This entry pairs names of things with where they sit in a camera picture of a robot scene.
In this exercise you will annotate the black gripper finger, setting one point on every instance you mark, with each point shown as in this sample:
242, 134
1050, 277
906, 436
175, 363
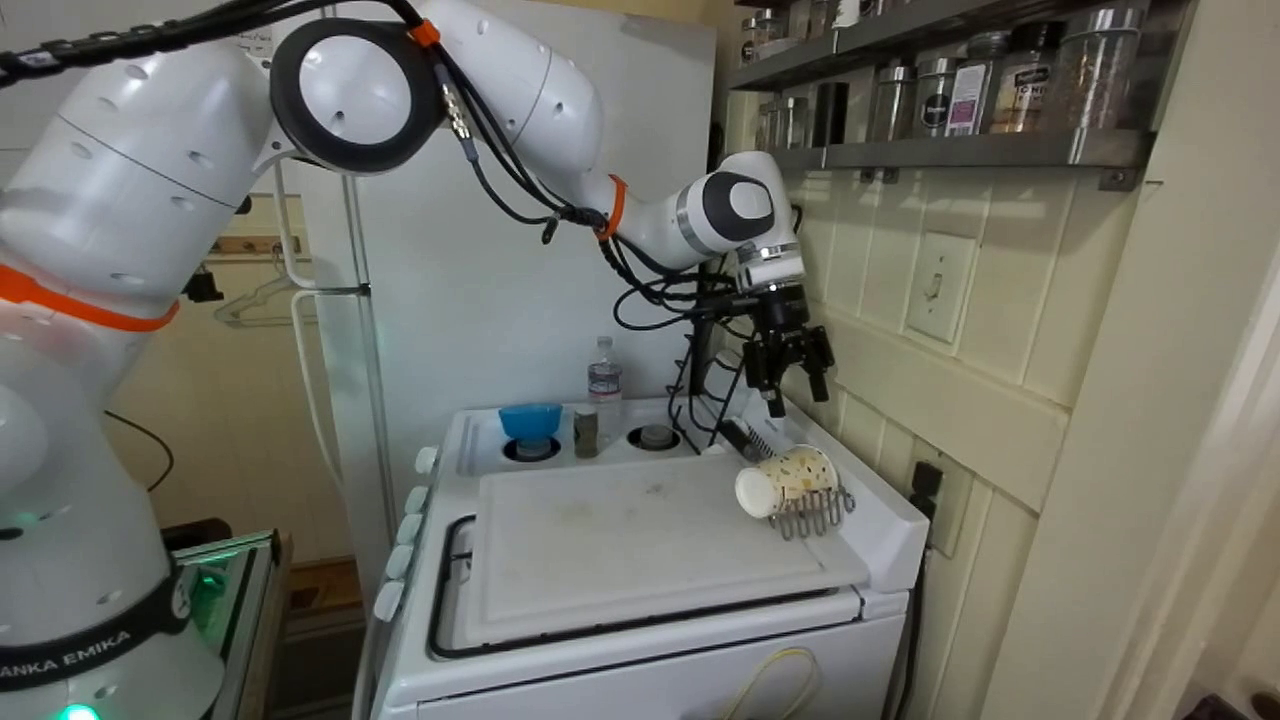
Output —
773, 380
819, 363

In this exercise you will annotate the spice shaker with white lid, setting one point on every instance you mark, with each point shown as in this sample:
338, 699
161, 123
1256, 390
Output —
584, 434

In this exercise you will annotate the robot control box green light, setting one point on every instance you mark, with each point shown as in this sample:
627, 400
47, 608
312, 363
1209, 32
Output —
227, 602

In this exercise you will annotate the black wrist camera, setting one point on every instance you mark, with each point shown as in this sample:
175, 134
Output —
720, 306

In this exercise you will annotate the clear plastic water bottle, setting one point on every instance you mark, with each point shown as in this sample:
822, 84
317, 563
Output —
604, 373

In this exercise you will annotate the white plastic cutting board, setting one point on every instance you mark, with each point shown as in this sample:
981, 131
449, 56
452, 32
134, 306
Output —
641, 546

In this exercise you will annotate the blue plastic bowl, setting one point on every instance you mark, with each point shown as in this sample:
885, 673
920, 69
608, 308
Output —
528, 420

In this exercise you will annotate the metal wall shelf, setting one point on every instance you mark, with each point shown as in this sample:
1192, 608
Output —
960, 155
825, 56

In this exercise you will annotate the white gas stove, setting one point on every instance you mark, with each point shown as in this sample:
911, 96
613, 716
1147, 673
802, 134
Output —
641, 673

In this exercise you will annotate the white refrigerator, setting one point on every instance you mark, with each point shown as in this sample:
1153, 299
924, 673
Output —
507, 306

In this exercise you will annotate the black power plug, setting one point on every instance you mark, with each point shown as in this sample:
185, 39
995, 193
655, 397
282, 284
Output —
924, 483

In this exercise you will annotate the wooden wall rack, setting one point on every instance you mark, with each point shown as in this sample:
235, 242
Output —
267, 247

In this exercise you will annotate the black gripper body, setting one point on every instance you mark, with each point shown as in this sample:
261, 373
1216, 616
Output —
777, 316

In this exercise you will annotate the white dotted coffee cup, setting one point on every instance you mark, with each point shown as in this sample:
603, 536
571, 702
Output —
789, 483

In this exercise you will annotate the cream light switch plate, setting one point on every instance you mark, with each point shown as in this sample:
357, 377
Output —
940, 284

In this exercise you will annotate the cream wall outlet plate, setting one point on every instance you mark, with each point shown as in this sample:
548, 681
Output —
959, 516

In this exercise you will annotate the glass spice jar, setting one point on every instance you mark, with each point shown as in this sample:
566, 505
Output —
761, 32
1106, 75
935, 103
848, 12
1024, 80
892, 106
796, 123
971, 96

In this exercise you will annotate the black camera on mount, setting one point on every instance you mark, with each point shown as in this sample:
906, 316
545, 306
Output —
203, 281

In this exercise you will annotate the round gas burner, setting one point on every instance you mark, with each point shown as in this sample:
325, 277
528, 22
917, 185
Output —
528, 452
655, 436

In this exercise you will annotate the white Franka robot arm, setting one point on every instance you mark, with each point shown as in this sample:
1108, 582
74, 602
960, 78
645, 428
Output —
120, 174

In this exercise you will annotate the white stove knob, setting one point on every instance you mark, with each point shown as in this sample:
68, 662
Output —
390, 602
419, 500
424, 460
403, 559

